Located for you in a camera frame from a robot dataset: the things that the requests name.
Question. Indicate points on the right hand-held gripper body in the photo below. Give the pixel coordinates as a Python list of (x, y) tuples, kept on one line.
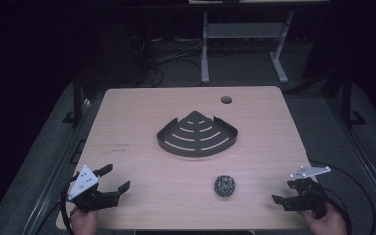
[(306, 196)]

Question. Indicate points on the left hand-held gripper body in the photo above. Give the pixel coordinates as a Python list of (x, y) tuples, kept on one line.
[(93, 197)]

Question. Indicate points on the person's left hand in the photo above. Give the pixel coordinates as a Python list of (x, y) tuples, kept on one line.
[(84, 223)]

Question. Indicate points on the person's right hand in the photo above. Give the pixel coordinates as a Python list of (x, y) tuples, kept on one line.
[(324, 225)]

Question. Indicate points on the steel wool scrubber ball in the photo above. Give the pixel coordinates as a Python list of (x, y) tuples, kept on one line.
[(225, 186)]

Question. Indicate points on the black metal corner shelf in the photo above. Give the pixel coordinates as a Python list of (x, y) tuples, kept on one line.
[(196, 135)]

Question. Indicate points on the grey metal stand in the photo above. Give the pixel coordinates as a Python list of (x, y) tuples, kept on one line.
[(241, 31)]

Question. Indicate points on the aluminium frame rail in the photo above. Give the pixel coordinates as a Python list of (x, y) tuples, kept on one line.
[(55, 169), (362, 153)]

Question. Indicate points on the black upright post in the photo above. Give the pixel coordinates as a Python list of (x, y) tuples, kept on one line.
[(77, 98), (346, 98)]

